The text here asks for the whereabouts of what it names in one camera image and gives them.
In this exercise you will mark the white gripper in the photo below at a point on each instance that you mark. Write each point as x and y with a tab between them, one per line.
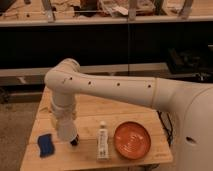
58	113

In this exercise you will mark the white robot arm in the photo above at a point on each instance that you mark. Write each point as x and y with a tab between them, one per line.
190	102

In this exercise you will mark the black eraser block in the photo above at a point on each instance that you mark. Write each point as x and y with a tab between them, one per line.
75	141

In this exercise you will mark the blue sponge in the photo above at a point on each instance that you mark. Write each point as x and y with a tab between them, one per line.
46	145

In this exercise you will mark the white glue tube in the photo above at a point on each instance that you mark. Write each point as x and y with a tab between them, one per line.
102	142

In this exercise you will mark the light wooden table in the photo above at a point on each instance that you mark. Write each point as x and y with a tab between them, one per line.
91	111

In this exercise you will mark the orange ribbed bowl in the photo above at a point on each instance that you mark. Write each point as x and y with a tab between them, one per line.
132	140

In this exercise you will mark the metal shelf rack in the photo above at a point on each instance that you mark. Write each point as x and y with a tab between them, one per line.
33	39

